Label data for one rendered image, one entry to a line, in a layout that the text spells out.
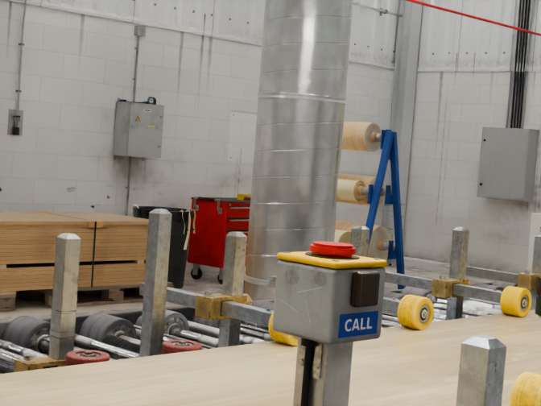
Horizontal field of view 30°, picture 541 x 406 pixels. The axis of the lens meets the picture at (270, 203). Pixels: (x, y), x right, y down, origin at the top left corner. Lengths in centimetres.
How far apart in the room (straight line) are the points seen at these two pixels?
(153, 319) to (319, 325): 134
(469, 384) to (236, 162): 959
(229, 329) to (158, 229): 33
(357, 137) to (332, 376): 773
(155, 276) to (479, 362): 117
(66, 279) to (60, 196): 729
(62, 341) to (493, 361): 113
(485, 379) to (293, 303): 29
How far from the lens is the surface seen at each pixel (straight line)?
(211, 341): 262
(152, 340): 218
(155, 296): 217
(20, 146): 905
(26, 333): 250
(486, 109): 1201
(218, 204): 952
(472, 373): 110
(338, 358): 89
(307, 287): 86
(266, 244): 539
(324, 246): 87
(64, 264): 201
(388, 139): 846
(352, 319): 86
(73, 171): 936
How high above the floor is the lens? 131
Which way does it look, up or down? 3 degrees down
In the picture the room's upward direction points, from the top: 4 degrees clockwise
